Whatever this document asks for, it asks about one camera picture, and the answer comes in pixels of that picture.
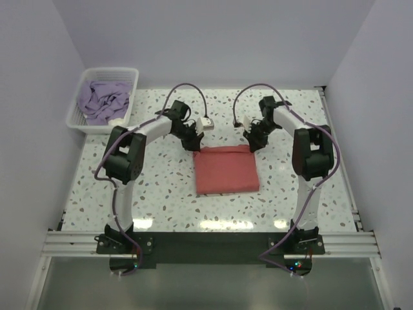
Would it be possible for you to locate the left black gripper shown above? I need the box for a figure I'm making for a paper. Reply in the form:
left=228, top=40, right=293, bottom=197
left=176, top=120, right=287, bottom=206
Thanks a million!
left=172, top=122, right=204, bottom=153

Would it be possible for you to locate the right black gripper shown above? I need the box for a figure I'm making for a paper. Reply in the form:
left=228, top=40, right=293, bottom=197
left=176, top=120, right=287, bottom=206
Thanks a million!
left=243, top=120, right=279, bottom=152

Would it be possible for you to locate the salmon red t-shirt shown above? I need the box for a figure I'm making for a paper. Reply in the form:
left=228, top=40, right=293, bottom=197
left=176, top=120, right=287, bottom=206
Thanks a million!
left=193, top=145, right=260, bottom=194

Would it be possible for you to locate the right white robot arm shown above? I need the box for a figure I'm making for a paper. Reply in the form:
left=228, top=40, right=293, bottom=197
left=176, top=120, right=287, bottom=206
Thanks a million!
left=243, top=96, right=336, bottom=254

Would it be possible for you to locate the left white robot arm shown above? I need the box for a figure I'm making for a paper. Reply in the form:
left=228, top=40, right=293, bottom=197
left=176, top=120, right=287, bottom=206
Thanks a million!
left=101, top=100, right=205, bottom=253

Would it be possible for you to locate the purple t-shirt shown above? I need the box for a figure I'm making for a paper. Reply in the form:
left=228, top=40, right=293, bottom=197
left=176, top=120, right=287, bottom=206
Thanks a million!
left=77, top=80, right=132, bottom=126

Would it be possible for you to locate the white plastic laundry basket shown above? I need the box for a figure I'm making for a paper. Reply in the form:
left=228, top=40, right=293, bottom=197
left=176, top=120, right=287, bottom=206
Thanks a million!
left=66, top=67, right=139, bottom=134

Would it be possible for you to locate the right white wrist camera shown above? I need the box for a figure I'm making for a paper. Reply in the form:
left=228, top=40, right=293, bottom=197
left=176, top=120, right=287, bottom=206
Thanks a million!
left=234, top=116, right=252, bottom=132

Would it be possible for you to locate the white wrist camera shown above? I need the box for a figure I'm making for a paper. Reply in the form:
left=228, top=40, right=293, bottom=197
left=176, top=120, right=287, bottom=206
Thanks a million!
left=234, top=116, right=252, bottom=132
left=196, top=117, right=215, bottom=134

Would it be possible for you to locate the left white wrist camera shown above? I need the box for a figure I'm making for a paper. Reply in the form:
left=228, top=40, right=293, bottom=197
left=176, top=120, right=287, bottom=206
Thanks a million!
left=196, top=117, right=215, bottom=134

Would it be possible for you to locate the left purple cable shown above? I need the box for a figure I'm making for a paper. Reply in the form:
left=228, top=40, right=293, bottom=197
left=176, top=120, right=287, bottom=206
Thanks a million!
left=94, top=83, right=209, bottom=277

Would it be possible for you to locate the purple cable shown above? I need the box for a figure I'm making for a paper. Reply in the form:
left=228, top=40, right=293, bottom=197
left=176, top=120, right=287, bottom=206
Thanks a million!
left=94, top=83, right=209, bottom=277
left=232, top=83, right=341, bottom=269

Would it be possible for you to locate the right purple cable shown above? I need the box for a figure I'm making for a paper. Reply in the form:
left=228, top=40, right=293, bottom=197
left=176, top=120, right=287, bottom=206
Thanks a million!
left=232, top=83, right=341, bottom=269

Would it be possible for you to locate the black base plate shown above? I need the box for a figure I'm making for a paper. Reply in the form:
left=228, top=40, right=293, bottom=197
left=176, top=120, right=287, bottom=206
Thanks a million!
left=94, top=232, right=326, bottom=275

